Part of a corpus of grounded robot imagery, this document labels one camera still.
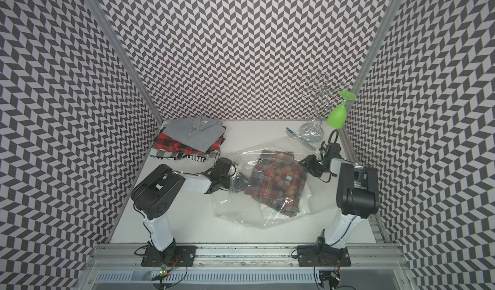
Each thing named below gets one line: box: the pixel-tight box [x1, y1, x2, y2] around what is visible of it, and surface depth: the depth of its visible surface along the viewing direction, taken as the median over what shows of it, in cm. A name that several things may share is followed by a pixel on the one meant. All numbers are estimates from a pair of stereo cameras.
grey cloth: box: [161, 114, 227, 153], surface depth 103 cm
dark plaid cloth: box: [244, 150, 308, 218], surface depth 90 cm
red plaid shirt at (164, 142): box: [155, 132, 225, 155], surface depth 101 cm
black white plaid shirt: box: [150, 148, 211, 162], surface depth 101 cm
